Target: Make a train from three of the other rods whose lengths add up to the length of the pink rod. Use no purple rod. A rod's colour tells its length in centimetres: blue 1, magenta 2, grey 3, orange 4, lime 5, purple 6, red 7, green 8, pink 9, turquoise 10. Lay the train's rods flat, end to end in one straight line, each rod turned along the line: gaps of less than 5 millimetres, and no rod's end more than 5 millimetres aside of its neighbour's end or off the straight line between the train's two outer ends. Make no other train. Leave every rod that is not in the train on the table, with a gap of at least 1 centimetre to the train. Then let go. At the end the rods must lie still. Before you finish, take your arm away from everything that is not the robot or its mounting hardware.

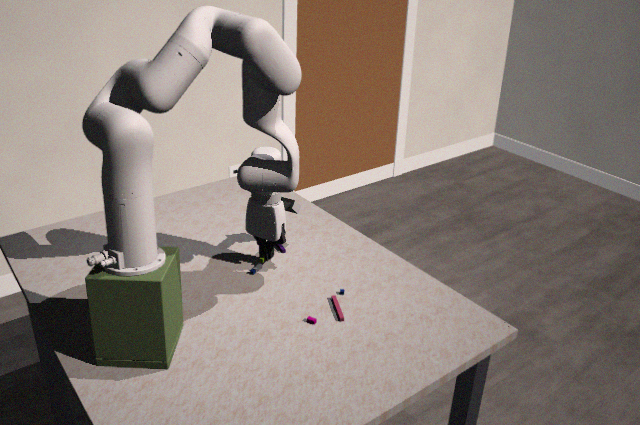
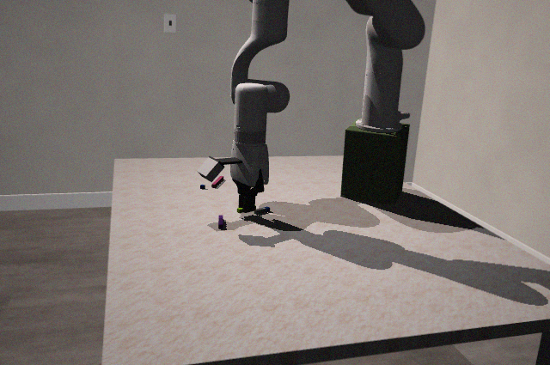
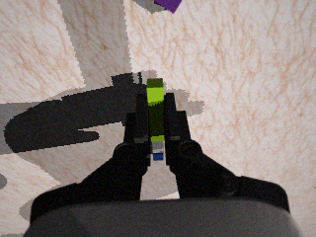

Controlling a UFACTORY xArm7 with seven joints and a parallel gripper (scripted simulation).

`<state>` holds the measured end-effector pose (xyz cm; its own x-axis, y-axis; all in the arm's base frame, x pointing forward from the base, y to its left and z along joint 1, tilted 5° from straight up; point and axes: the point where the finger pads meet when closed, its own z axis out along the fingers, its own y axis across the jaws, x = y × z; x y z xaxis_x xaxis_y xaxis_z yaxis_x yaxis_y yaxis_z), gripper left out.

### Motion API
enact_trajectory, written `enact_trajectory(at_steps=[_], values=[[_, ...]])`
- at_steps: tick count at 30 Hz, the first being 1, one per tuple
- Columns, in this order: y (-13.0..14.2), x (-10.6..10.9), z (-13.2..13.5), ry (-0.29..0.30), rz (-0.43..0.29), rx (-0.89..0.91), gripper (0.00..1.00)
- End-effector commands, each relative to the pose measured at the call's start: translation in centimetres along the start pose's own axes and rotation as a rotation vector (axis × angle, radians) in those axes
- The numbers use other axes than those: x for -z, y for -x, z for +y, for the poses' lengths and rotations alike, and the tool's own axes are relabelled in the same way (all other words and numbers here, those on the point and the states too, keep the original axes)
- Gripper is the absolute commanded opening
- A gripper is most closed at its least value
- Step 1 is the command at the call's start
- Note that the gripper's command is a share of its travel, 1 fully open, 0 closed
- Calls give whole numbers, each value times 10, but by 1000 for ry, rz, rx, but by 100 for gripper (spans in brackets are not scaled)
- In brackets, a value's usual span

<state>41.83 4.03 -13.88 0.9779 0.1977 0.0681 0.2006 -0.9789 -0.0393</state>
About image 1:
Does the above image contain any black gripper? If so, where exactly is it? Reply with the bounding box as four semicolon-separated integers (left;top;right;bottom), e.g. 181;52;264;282
246;197;286;261

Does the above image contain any pink rod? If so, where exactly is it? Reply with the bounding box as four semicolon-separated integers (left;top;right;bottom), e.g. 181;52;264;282
331;295;344;322

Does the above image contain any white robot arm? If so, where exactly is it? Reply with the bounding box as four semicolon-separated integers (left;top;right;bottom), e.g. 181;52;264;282
82;6;302;276

